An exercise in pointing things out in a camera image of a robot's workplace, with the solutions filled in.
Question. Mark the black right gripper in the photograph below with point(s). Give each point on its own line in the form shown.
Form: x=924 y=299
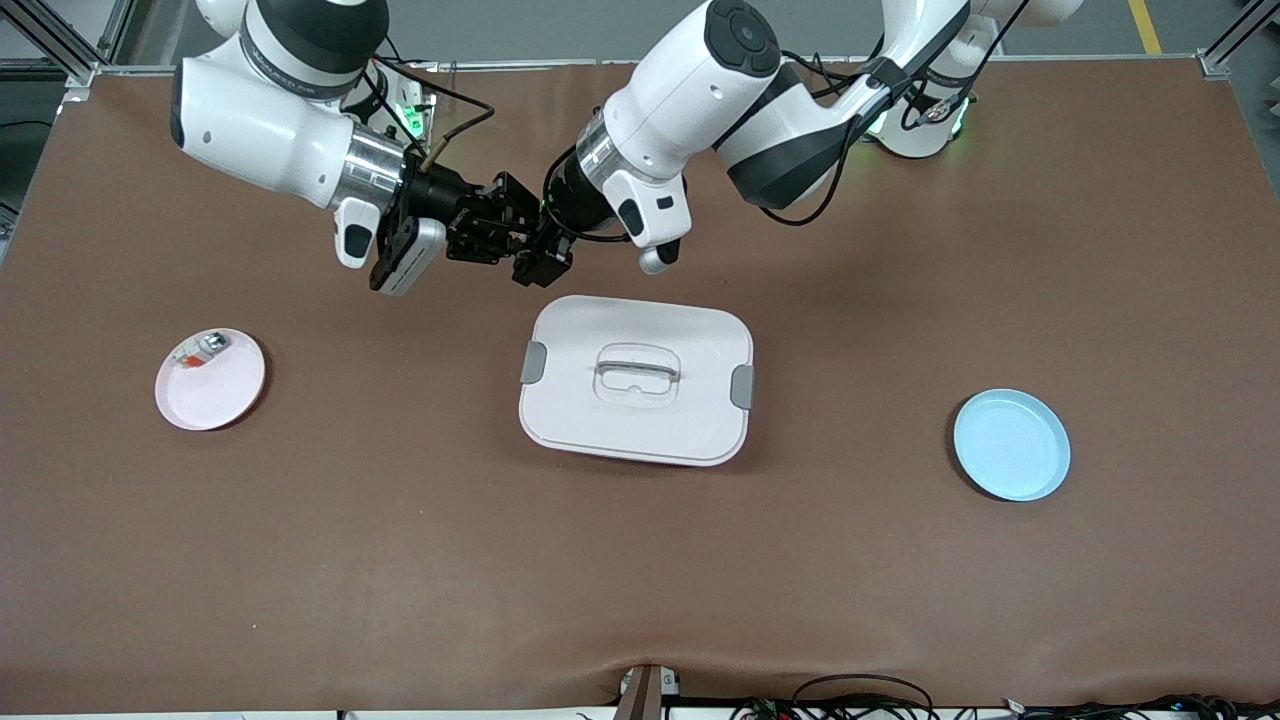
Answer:
x=437 y=192

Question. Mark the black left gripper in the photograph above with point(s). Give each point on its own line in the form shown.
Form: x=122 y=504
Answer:
x=572 y=206

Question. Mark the brown table mat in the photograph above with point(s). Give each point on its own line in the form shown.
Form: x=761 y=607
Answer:
x=640 y=560

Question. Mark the grey box latch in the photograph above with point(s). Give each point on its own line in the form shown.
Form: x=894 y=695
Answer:
x=533 y=362
x=742 y=387

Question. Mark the aluminium frame profile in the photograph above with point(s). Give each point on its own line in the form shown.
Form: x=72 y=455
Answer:
x=1240 y=30
x=118 y=25

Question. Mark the brown bracket post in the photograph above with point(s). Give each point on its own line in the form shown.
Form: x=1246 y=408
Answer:
x=640 y=695

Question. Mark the pink round plate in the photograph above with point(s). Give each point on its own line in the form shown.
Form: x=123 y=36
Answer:
x=215 y=395

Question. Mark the red silver small switch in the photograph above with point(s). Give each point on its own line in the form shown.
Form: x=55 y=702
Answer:
x=200 y=352

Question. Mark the light blue round plate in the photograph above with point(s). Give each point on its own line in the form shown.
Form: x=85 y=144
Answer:
x=1010 y=445

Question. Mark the white lidded storage box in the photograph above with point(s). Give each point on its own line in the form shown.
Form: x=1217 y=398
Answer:
x=640 y=430

